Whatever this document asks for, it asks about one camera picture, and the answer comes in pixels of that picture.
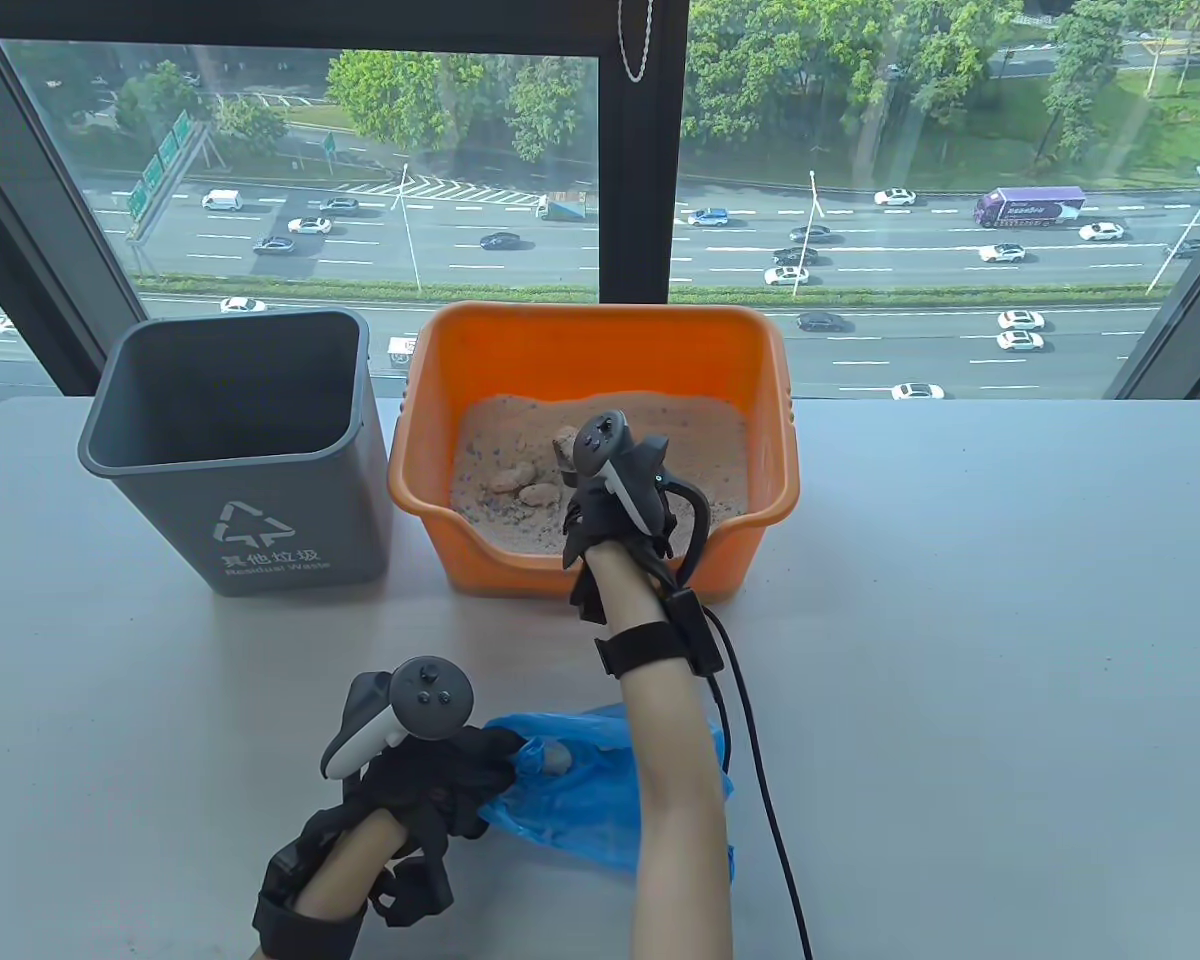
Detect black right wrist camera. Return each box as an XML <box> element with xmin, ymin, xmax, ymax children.
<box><xmin>660</xmin><ymin>590</ymin><xmax>726</xmax><ymax>676</ymax></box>

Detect black white right controller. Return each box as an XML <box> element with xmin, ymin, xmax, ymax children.
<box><xmin>572</xmin><ymin>410</ymin><xmax>711</xmax><ymax>586</ymax></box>

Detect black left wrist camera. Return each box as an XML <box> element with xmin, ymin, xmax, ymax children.
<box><xmin>370</xmin><ymin>858</ymin><xmax>456</xmax><ymax>926</ymax></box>

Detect metal bead chain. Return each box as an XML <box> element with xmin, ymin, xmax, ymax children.
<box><xmin>618</xmin><ymin>0</ymin><xmax>653</xmax><ymax>83</ymax></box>

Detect person's right hand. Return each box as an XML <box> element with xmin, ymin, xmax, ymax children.
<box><xmin>563</xmin><ymin>480</ymin><xmax>676</xmax><ymax>566</ymax></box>

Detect black white controller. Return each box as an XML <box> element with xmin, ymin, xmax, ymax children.
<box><xmin>572</xmin><ymin>410</ymin><xmax>711</xmax><ymax>586</ymax></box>
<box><xmin>320</xmin><ymin>656</ymin><xmax>475</xmax><ymax>781</ymax></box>

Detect black right wrist strap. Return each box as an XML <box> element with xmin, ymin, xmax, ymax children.
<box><xmin>596</xmin><ymin>622</ymin><xmax>696</xmax><ymax>679</ymax></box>

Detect orange plastic litter box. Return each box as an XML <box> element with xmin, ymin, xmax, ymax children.
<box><xmin>388</xmin><ymin>302</ymin><xmax>801</xmax><ymax>599</ymax></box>

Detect person's left hand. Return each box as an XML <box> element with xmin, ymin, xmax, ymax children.
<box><xmin>350</xmin><ymin>728</ymin><xmax>526</xmax><ymax>851</ymax></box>

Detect person's right forearm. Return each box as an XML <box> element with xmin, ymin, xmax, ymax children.
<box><xmin>585</xmin><ymin>545</ymin><xmax>736</xmax><ymax>960</ymax></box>

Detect black slotted litter scoop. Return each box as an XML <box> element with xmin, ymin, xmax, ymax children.
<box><xmin>550</xmin><ymin>425</ymin><xmax>586</xmax><ymax>491</ymax></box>

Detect white street lamp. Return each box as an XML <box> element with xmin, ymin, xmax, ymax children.
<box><xmin>1147</xmin><ymin>165</ymin><xmax>1200</xmax><ymax>296</ymax></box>
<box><xmin>390</xmin><ymin>165</ymin><xmax>423</xmax><ymax>296</ymax></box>
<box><xmin>792</xmin><ymin>170</ymin><xmax>826</xmax><ymax>299</ymax></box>

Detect gray plastic trash bin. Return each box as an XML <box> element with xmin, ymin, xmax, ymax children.
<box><xmin>78</xmin><ymin>309</ymin><xmax>393</xmax><ymax>598</ymax></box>

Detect blue plastic bag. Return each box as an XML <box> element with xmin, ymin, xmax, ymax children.
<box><xmin>480</xmin><ymin>703</ymin><xmax>736</xmax><ymax>881</ymax></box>

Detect sandy cat litter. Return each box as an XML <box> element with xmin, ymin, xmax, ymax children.
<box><xmin>452</xmin><ymin>392</ymin><xmax>751</xmax><ymax>558</ymax></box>

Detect black white left controller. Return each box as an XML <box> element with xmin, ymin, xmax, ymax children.
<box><xmin>320</xmin><ymin>656</ymin><xmax>475</xmax><ymax>781</ymax></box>

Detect person's left forearm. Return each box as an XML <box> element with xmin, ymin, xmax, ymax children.
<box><xmin>290</xmin><ymin>808</ymin><xmax>401</xmax><ymax>919</ymax></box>

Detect green road sign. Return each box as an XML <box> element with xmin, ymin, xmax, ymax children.
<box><xmin>125</xmin><ymin>110</ymin><xmax>211</xmax><ymax>241</ymax></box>

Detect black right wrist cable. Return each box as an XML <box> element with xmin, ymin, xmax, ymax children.
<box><xmin>700</xmin><ymin>600</ymin><xmax>813</xmax><ymax>960</ymax></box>

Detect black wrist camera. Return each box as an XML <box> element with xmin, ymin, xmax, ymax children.
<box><xmin>370</xmin><ymin>858</ymin><xmax>456</xmax><ymax>926</ymax></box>
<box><xmin>660</xmin><ymin>590</ymin><xmax>726</xmax><ymax>676</ymax></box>

